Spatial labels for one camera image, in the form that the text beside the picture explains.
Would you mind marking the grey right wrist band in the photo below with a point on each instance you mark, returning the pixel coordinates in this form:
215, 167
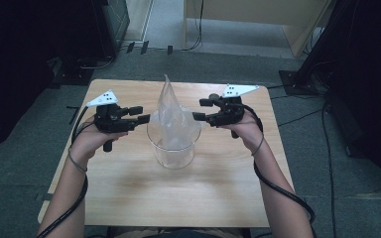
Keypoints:
259, 147

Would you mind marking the black tape strip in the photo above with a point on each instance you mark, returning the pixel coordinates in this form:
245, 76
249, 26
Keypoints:
170, 50
130, 47
145, 47

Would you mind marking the black flat floor plate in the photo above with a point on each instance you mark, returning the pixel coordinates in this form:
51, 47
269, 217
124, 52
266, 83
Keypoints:
74, 74

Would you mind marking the clear plastic bin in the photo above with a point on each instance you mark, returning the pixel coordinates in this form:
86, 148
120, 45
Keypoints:
173, 155

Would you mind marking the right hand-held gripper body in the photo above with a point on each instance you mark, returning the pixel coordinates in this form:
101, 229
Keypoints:
228, 112

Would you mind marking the grey left wrist band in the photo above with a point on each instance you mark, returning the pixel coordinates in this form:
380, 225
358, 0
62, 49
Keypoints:
76, 163

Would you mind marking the black floor tape mark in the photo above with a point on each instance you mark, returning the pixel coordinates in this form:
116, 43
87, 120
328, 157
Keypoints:
73, 114

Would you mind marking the person's right hand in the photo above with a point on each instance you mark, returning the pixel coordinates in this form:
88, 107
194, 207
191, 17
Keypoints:
246, 130

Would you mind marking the black stand base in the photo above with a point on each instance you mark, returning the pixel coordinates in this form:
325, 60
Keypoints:
294, 82

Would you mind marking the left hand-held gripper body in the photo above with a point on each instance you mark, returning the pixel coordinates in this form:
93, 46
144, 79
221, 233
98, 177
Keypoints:
110, 120

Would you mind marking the clear plastic bag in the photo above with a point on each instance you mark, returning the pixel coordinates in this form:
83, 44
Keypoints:
172, 115

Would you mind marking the grey wrist band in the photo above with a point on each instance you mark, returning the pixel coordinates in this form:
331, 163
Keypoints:
76, 163
259, 147

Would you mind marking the person's left hand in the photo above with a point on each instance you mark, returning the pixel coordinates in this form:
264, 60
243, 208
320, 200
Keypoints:
89, 142

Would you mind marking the dark cabinet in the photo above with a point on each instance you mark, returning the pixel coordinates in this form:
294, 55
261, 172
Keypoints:
112, 23

